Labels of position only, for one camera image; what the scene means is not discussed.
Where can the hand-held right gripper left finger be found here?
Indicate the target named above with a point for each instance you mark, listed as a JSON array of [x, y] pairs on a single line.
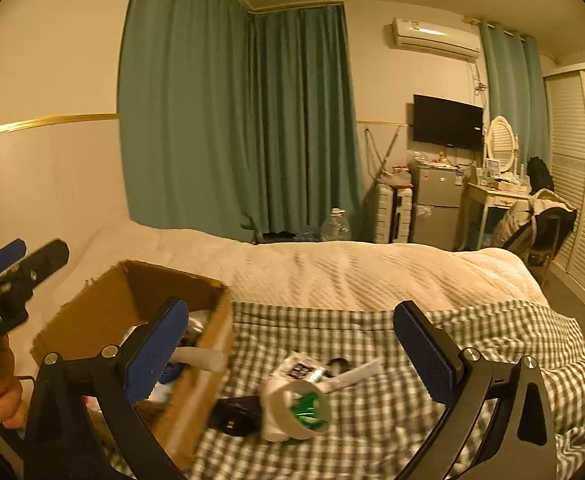
[[157, 350]]

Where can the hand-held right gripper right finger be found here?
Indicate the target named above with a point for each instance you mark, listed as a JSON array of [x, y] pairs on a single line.
[[422, 355]]

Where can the blue tissue pack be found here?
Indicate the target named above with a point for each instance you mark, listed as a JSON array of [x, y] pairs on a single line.
[[171, 375]]

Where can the brown cardboard box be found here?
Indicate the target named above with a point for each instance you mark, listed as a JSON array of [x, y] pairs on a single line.
[[102, 300]]

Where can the white tape roll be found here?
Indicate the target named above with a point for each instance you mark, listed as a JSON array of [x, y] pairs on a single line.
[[277, 410]]

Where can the person's left hand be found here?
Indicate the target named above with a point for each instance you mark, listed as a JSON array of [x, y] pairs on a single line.
[[5, 390]]

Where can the grey white checked cloth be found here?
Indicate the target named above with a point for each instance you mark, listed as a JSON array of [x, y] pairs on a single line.
[[372, 410]]

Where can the white quilted blanket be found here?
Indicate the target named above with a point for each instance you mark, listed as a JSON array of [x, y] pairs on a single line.
[[347, 270]]

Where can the green packet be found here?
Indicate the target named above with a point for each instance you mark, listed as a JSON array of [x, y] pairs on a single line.
[[310, 407]]

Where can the black white sachet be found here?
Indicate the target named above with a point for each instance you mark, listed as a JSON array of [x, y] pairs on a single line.
[[295, 366]]

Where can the white suitcase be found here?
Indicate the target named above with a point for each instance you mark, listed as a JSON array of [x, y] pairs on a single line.
[[392, 215]]

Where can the small grey fridge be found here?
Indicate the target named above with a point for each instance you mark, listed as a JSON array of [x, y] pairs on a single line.
[[437, 205]]

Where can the clear water bottle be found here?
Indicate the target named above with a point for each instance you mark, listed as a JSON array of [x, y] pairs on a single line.
[[336, 227]]

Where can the padded jacket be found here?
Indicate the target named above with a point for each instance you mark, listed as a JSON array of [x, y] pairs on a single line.
[[522, 220]]

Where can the white dressing table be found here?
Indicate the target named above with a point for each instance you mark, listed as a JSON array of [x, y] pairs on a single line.
[[492, 197]]

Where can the dark chair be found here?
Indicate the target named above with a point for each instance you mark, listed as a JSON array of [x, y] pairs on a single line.
[[554, 240]]

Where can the plastic bag on suitcase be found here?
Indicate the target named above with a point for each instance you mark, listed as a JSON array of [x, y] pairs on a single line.
[[400, 177]]

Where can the broom stick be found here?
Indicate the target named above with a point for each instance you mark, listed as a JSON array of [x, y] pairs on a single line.
[[390, 152]]

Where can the black bag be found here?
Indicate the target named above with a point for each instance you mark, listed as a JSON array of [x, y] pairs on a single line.
[[539, 175]]

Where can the white oval mirror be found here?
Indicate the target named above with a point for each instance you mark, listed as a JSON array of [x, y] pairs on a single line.
[[502, 142]]

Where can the wide green curtain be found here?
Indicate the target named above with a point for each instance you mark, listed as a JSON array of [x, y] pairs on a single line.
[[222, 110]]

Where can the white louvred wardrobe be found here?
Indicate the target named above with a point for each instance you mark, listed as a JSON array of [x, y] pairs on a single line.
[[582, 185]]

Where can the narrow green curtain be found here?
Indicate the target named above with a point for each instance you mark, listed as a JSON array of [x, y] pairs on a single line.
[[512, 90]]

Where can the white air conditioner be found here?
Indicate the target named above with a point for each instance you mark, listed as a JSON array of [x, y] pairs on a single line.
[[435, 37]]

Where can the small white picture frame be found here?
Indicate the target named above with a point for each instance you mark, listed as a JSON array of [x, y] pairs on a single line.
[[493, 165]]

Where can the black wall television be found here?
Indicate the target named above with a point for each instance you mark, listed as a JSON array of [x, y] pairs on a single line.
[[447, 121]]

